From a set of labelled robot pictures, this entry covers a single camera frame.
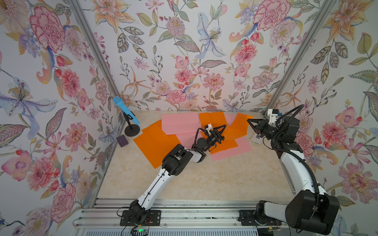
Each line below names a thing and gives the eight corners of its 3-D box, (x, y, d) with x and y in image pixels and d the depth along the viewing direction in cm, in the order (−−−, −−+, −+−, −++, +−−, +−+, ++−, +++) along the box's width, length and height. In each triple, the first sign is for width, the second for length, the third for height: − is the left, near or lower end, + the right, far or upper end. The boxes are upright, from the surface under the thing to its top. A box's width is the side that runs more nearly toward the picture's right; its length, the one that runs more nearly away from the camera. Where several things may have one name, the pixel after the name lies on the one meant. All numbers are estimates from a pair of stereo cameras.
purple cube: (121, 147, 103) (118, 143, 99) (117, 141, 106) (115, 137, 102) (129, 143, 105) (126, 139, 101) (125, 137, 108) (122, 133, 104)
